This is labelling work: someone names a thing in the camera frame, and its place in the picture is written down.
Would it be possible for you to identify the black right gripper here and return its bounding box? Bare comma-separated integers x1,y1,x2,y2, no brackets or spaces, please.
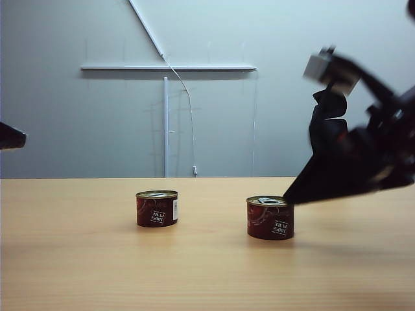
283,84,415,206

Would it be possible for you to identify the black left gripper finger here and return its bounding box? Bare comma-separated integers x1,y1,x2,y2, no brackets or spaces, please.
0,122,28,151

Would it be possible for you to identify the red tomato can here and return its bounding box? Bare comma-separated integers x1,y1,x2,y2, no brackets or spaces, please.
135,190,179,228
246,195,295,241

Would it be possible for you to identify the black office chair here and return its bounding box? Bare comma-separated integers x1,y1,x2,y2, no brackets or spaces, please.
307,89,350,163

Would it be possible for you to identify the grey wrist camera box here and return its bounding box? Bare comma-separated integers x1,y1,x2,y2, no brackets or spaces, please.
303,47,360,96

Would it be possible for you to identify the vertical white wall rail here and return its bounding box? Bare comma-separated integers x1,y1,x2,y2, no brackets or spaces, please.
163,76,170,178

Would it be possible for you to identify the thin white cable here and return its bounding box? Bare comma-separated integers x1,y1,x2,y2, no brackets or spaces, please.
163,54,198,176

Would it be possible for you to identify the long horizontal white wall rail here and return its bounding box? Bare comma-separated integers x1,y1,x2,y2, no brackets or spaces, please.
80,63,258,73

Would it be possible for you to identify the diagonal white wall rail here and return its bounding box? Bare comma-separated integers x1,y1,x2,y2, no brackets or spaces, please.
128,0,167,58

